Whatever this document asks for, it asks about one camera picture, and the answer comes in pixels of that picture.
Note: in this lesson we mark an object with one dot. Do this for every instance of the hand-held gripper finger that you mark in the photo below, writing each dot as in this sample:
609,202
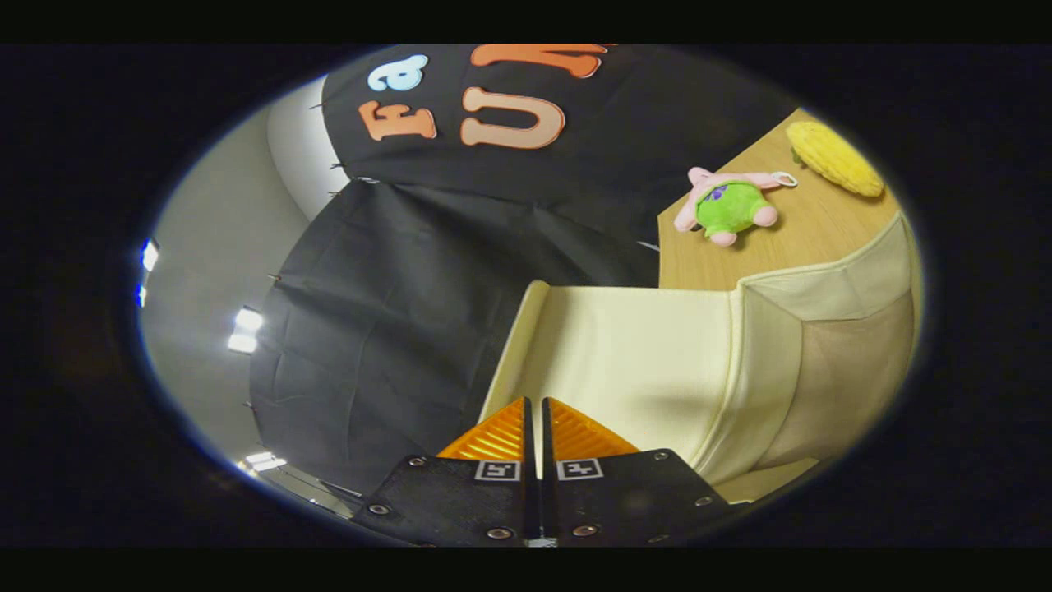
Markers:
549,493
530,493

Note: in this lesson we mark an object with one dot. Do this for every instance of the yellow round plush toy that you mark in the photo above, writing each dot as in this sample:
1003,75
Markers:
834,156

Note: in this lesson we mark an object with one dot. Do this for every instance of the black backdrop cloth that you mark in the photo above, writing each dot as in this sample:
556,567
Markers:
394,312

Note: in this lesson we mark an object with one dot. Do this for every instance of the ceiling light panel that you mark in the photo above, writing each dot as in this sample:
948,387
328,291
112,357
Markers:
263,460
246,321
149,255

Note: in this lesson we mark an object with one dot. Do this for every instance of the pink and green plush toy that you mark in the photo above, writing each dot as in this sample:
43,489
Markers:
727,205

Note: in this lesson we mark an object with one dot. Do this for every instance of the cream fabric storage box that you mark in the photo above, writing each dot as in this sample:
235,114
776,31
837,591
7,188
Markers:
641,362

